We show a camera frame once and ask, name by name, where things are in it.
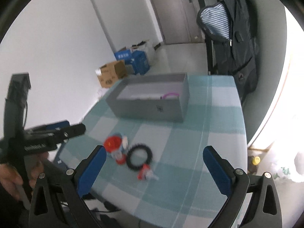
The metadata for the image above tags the black spiral hair tie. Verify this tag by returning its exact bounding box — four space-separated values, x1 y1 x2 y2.
125 143 153 172

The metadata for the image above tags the purple bracelet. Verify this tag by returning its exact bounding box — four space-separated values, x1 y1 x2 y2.
160 92 179 100

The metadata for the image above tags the blue cardboard box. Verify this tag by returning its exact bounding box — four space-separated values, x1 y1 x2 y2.
114 47 132 61
124 51 150 75

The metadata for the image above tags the white bag on floor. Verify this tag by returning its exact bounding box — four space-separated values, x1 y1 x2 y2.
131 40 156 65

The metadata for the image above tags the person's left hand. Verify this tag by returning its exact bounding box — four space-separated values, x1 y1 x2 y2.
0 151 50 201

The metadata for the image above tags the brown cardboard box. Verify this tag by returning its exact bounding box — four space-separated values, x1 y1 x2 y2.
95 60 128 88

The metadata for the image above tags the dark jacket striped lining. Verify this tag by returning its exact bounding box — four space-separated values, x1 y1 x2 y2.
197 0 258 100

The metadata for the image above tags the black coat rack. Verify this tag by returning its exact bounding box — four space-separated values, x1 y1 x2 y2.
198 0 219 75

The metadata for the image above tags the red badge blue plush holder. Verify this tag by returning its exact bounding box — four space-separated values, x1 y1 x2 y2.
103 133 129 153

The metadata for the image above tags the grey door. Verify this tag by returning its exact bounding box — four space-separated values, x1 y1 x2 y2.
151 0 203 45

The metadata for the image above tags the red and white hair clip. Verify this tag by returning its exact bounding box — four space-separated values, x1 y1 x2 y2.
137 164 159 180

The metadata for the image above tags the teal checked tablecloth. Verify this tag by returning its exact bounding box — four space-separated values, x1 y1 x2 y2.
54 75 247 227

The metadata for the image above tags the grey open storage box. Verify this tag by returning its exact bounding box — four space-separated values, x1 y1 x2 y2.
106 73 190 122

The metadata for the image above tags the yellow object on floor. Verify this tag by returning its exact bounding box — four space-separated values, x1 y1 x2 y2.
251 156 261 166

